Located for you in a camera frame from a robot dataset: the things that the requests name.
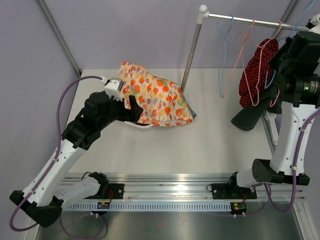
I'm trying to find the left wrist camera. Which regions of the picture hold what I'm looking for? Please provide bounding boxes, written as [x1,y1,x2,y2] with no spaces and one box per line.
[101,77,124,102]

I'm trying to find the light blue denim skirt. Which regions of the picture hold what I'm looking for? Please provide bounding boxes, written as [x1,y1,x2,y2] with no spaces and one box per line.
[186,101,197,119]

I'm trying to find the white slotted cable duct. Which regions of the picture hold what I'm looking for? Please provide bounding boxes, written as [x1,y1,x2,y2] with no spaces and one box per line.
[66,201,231,212]

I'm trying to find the aluminium mounting rail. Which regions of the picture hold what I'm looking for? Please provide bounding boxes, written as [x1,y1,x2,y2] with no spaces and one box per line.
[58,172,292,203]

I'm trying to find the grey metal clothes rack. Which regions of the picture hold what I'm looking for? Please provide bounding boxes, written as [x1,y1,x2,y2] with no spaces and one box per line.
[180,4,320,88]

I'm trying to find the white perforated plastic basket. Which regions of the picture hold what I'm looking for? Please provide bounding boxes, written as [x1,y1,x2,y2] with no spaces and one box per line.
[124,121,154,131]

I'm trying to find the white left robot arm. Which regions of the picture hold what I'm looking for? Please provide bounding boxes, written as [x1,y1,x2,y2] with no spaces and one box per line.
[9,91,143,228]

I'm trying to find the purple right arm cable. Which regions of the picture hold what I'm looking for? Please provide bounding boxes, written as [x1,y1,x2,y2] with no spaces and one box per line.
[249,109,320,216]

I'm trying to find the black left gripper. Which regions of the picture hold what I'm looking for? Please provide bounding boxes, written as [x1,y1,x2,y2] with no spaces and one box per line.
[97,93,143,131]

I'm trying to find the red polka dot skirt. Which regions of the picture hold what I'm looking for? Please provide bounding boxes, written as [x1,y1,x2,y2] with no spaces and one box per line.
[238,38,279,108]

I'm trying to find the orange floral skirt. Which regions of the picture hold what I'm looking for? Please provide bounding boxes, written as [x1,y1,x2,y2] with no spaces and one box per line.
[118,62,194,127]

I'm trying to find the dark dotted skirt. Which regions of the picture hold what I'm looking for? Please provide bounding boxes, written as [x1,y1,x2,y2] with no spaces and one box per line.
[231,87,282,132]

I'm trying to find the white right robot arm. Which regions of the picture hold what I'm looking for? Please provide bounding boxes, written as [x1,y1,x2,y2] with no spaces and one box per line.
[226,30,320,198]

